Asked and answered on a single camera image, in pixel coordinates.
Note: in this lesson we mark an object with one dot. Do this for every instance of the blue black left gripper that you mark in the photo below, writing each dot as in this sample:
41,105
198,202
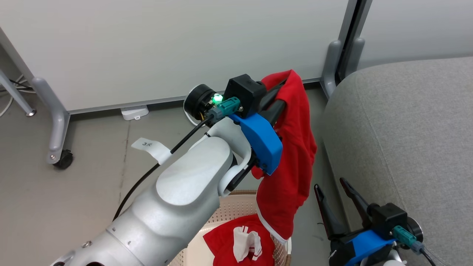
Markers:
264,144

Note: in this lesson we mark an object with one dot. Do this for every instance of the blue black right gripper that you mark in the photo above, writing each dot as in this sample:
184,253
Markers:
366,244

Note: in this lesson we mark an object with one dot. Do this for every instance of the red shorts with white trim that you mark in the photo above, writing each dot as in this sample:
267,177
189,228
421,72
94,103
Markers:
295,166

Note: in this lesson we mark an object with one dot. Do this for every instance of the red jersey with white stripes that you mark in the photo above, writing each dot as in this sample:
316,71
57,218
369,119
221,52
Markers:
221,240

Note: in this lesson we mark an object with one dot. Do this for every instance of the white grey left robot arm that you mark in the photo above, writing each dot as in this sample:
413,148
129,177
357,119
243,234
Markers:
177,207

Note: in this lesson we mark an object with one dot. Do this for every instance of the white perforated laundry basket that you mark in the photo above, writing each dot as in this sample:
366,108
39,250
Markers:
236,207

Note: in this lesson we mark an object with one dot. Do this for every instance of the grey fabric sofa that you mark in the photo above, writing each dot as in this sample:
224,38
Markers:
406,129

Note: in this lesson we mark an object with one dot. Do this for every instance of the wide white partition panel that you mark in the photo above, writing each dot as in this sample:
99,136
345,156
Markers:
147,48

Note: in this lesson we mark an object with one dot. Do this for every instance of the white floor power box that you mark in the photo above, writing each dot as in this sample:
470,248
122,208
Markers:
135,112

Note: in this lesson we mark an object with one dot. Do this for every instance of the narrow white partition panel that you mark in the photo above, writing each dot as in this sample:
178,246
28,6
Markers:
417,29

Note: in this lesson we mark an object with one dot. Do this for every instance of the black caster wheel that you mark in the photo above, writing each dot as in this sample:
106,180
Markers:
63,160

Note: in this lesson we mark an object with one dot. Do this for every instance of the grey partition foot with caster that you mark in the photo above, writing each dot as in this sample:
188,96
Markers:
55,122

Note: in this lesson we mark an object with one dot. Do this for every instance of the grey metal stand leg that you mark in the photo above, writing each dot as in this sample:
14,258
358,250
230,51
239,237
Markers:
16,94

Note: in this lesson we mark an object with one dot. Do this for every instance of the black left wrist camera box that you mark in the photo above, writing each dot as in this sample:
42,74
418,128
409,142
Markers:
244,92

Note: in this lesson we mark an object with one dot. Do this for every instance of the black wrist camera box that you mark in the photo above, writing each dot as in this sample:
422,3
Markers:
388,218
244,92

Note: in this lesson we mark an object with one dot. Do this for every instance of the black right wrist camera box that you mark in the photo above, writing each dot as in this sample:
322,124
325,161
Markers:
388,218

